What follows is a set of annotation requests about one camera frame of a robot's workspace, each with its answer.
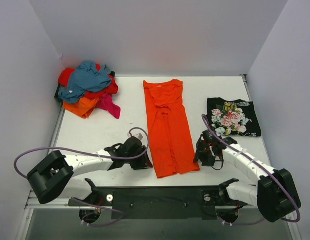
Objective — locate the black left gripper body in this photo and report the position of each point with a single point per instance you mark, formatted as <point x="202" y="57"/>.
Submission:
<point x="143" y="161"/>

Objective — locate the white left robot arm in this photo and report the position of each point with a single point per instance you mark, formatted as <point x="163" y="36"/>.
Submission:
<point x="55" y="176"/>

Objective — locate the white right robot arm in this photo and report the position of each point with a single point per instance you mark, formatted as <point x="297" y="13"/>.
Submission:
<point x="257" y="180"/>

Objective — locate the black floral t-shirt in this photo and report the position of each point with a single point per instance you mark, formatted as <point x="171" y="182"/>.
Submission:
<point x="232" y="118"/>

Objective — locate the pink t-shirt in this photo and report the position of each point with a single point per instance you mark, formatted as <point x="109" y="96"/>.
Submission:
<point x="106" y="103"/>

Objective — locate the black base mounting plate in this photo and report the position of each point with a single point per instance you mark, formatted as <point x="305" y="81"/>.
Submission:
<point x="157" y="203"/>

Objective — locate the red t-shirt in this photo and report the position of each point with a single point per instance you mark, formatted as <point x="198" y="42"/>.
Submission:
<point x="112" y="89"/>

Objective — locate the light orange t-shirt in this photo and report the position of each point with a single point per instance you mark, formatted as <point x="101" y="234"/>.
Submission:
<point x="83" y="108"/>

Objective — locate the blue t-shirt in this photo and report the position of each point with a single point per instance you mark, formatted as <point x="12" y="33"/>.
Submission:
<point x="85" y="78"/>

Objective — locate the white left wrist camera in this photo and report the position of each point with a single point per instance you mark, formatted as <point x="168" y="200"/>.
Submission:
<point x="139" y="136"/>

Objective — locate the aluminium front rail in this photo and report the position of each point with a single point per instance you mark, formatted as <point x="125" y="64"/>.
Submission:
<point x="266" y="195"/>

